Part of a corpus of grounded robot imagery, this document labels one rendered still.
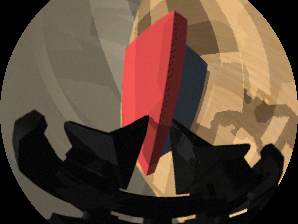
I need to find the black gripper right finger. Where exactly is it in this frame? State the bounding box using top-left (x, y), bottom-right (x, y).
top-left (169, 119), bottom-right (250, 196)

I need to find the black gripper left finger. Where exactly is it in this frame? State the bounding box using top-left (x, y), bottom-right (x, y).
top-left (64, 115), bottom-right (149, 189)

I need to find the red lid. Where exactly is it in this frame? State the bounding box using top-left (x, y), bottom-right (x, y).
top-left (121, 11), bottom-right (188, 176)

